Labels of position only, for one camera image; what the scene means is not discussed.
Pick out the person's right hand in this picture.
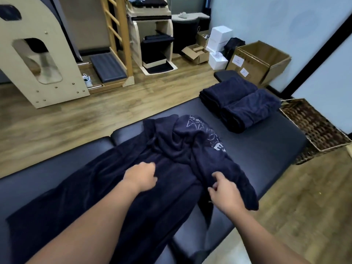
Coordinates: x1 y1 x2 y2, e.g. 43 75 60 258
208 172 246 215

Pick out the person's left hand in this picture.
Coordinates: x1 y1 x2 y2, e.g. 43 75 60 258
123 162 158 193

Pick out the large navy towel with print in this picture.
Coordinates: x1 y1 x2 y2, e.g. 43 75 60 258
5 114 259 264

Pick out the person's right forearm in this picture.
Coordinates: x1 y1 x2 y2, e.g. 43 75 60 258
226 206 312 264

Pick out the person's left forearm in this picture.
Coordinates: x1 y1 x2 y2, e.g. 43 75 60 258
26 182 141 264

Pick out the black padded massage table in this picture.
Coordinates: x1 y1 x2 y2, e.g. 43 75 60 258
0 70 308 264

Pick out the folded navy towel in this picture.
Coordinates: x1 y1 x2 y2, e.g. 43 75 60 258
220 89 282 134
199 76 258 116

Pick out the dark grey padded platform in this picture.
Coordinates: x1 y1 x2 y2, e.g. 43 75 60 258
90 53 128 84

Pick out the brown wicker basket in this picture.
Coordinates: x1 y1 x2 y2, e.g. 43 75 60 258
279 98 352 165

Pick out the wooden exercise chair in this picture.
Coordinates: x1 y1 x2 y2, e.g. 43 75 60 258
126 0 178 76

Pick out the small open cardboard box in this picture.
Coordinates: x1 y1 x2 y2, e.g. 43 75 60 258
181 43 210 65

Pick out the small white box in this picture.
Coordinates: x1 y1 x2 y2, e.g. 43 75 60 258
208 52 229 71

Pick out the large open cardboard box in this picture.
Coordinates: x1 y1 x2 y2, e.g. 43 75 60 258
225 40 292 87

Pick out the black cabinet with white top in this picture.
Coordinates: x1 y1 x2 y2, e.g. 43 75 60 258
171 12 211 56

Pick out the black bag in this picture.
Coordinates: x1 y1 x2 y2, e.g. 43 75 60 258
223 37 246 61

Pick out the large white box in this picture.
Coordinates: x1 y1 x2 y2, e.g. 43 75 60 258
206 25 234 53

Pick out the wooden ladder barrel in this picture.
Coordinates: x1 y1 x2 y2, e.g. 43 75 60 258
0 0 91 109

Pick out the wooden ladder frame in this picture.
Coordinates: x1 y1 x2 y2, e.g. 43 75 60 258
77 0 135 94

